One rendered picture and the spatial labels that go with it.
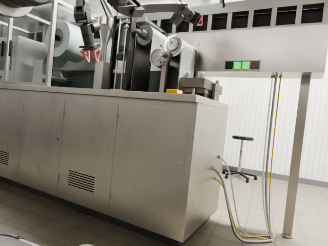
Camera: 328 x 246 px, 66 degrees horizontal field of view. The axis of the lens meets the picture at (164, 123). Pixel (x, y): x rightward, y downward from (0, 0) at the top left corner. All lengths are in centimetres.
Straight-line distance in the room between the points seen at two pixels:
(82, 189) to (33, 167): 54
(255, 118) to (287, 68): 230
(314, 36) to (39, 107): 200
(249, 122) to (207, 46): 227
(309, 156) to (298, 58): 246
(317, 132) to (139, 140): 309
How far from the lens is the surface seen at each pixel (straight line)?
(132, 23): 187
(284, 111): 413
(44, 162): 215
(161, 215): 153
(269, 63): 191
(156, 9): 138
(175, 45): 176
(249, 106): 413
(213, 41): 205
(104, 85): 221
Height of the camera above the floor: 78
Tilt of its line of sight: 2 degrees down
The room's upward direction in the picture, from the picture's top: 6 degrees clockwise
